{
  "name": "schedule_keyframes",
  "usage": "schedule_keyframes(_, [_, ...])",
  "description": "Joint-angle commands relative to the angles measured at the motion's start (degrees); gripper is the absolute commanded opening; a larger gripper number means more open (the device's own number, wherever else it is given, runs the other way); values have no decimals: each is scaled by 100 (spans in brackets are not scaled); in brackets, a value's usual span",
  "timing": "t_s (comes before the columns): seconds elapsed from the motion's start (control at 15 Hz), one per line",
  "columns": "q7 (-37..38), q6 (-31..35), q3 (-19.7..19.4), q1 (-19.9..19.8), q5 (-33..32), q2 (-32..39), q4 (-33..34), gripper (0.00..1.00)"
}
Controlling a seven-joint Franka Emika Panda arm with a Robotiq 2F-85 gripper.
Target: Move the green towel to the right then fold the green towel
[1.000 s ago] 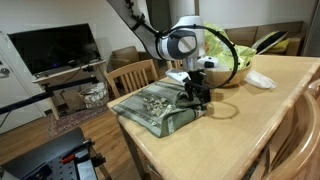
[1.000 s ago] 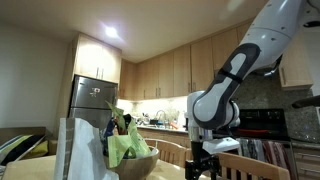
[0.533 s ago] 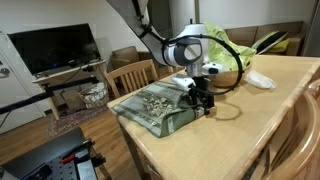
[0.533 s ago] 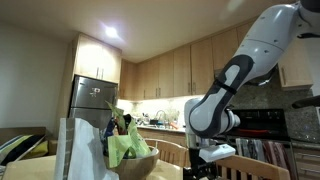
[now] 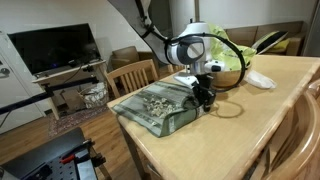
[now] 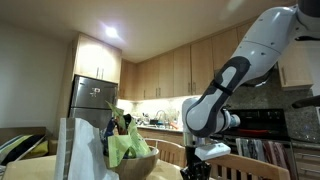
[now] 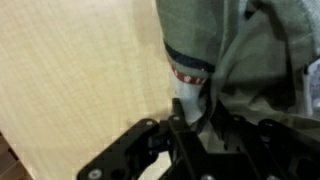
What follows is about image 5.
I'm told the yellow pillow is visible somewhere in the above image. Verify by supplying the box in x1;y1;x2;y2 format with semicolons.
266;38;291;54

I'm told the white television stand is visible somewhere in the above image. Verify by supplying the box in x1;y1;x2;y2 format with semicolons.
31;59;108;121

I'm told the wicker basket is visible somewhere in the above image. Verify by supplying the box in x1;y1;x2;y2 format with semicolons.
78;81;110;109

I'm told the black stand bar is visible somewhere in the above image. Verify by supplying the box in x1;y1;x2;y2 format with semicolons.
0;75;100;116

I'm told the green patterned kitchen towel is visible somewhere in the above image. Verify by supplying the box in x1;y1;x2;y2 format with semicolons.
111;80;209;138

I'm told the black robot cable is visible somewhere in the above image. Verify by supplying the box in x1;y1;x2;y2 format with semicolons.
134;0;248;93

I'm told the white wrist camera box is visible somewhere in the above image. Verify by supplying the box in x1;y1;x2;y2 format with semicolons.
173;72;198;90

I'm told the small black camera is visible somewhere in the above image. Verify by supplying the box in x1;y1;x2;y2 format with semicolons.
80;62;97;73

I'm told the scattered white popcorn pile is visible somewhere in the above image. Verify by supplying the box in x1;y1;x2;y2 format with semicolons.
142;95;176;118

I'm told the white door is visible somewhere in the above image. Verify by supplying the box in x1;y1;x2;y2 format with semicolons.
0;31;44;134

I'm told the black flat screen television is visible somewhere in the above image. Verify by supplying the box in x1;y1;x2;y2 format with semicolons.
7;22;102;76

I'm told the brown cardboard box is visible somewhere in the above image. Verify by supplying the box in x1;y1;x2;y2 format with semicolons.
60;88;86;113

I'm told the brown armchair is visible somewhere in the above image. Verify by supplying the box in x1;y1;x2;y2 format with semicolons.
110;45;158;71

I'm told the brown wooden sofa bench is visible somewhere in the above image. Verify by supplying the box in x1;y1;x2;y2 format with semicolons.
224;20;306;57

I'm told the round wooden bowl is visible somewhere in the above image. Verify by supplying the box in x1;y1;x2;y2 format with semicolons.
208;61;249;89

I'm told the wooden chair back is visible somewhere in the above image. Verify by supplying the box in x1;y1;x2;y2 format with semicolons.
246;89;320;180

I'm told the patterned floor rug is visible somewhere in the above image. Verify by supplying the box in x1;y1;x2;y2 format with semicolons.
46;105;111;138

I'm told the black perforated tool cart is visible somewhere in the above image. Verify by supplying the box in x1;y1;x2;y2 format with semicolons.
0;127;113;180

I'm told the red handled tool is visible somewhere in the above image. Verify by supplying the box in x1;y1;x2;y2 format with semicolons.
59;153;77;165

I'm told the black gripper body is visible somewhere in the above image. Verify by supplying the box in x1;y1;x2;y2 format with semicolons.
191;74;217;101

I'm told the light green snack bag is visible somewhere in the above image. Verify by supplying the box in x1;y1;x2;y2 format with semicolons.
206;22;258;73

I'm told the striped green black pillow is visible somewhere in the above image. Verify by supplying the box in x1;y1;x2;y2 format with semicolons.
251;30;289;55

